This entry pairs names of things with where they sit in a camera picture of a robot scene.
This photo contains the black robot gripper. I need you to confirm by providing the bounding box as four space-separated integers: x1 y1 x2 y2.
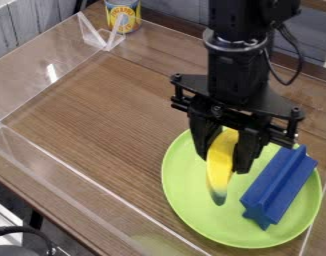
169 73 306 175

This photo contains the yellow toy banana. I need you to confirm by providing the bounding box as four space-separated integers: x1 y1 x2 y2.
206 128 238 206

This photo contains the blue plastic block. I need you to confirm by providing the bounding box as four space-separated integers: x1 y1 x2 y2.
241 145 318 231

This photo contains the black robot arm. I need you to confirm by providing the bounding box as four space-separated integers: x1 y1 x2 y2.
171 0 305 174

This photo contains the green round plate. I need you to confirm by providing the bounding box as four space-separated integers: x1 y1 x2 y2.
162 132 322 249

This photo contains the yellow blue tin can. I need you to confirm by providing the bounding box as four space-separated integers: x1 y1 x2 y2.
104 0 142 34

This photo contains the clear acrylic enclosure wall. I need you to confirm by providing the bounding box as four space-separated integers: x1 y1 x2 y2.
0 11 326 256

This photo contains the black cable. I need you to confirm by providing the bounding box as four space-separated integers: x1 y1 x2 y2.
0 225 56 256

